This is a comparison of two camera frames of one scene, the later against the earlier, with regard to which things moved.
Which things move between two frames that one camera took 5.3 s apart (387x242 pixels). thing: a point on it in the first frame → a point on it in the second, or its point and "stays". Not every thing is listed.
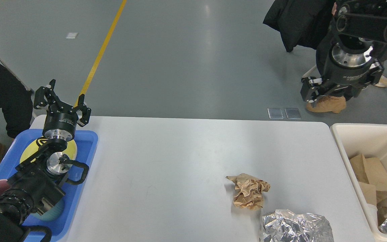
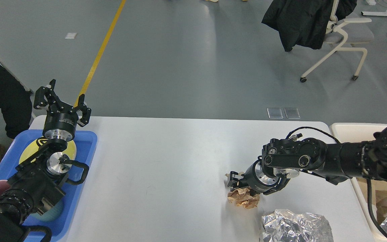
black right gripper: (344, 59) → (255, 178)
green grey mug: (52, 213) stays
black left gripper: (60, 126) stays
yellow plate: (29, 153) stays
